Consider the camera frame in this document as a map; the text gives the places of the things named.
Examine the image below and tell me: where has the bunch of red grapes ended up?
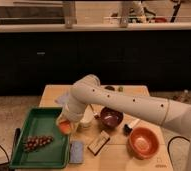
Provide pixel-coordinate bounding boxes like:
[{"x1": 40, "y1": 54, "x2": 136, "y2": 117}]
[{"x1": 23, "y1": 136, "x2": 54, "y2": 152}]

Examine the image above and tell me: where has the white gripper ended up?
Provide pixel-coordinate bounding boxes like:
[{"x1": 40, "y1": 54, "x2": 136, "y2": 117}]
[{"x1": 56, "y1": 112, "x2": 83, "y2": 134}]

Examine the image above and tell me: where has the dark round object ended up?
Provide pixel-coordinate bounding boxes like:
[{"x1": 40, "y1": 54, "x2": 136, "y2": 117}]
[{"x1": 105, "y1": 85, "x2": 115, "y2": 91}]

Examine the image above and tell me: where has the orange bowl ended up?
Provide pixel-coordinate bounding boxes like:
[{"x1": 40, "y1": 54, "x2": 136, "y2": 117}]
[{"x1": 127, "y1": 127, "x2": 160, "y2": 160}]

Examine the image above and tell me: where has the orange-red apple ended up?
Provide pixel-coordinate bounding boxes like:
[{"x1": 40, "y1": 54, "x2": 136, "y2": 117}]
[{"x1": 58, "y1": 121, "x2": 72, "y2": 134}]

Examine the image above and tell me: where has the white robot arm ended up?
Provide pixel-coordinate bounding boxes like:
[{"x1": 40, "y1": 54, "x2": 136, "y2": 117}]
[{"x1": 56, "y1": 74, "x2": 191, "y2": 171}]

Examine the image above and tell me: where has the white cup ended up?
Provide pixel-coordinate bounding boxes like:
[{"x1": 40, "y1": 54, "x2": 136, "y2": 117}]
[{"x1": 80, "y1": 108, "x2": 94, "y2": 128}]

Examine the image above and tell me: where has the green plastic tray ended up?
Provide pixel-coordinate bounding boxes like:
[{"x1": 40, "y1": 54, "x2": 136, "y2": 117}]
[{"x1": 10, "y1": 108, "x2": 70, "y2": 169}]

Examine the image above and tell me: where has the black cable right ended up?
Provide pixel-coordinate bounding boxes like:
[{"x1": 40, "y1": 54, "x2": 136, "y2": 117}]
[{"x1": 166, "y1": 135, "x2": 191, "y2": 163}]

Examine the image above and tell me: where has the blue sponge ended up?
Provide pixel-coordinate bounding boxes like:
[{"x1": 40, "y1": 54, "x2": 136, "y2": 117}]
[{"x1": 70, "y1": 141, "x2": 84, "y2": 164}]

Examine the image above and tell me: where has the dark maroon bowl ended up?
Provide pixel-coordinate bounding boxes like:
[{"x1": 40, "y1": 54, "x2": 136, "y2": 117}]
[{"x1": 100, "y1": 107, "x2": 123, "y2": 129}]

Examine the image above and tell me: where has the black and white bottle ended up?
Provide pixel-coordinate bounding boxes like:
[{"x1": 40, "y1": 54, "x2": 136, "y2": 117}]
[{"x1": 123, "y1": 119, "x2": 140, "y2": 135}]

